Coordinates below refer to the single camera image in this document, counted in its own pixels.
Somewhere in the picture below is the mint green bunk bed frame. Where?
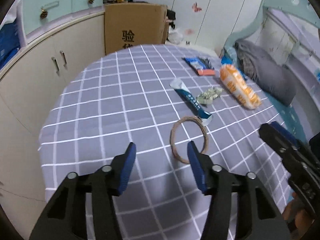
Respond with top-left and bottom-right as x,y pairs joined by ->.
222,0 -> 319,60

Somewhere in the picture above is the orange white snack bag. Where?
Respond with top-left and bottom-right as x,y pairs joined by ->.
220,64 -> 261,109

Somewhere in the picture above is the mint green drawer unit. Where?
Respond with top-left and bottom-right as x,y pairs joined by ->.
17,0 -> 103,47

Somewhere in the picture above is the blue white long wrapper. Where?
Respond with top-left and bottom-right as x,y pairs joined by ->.
170,78 -> 213,126

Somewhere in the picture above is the person's right hand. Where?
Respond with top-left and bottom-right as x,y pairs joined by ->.
282,192 -> 313,235

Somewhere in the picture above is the cream low cabinet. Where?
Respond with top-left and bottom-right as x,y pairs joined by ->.
1,12 -> 105,239

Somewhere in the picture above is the blue orange snack packet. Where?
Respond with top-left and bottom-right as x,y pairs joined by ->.
183,57 -> 215,76

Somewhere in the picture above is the brown cardboard box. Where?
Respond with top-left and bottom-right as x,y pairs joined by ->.
104,2 -> 168,55

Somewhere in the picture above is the brown twine ring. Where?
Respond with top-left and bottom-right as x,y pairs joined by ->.
170,115 -> 209,165

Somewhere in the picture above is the crumpled green white wrapper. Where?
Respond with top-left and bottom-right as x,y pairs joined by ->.
196,87 -> 223,105

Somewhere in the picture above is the blue folded bag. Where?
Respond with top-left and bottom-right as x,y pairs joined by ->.
0,20 -> 21,68

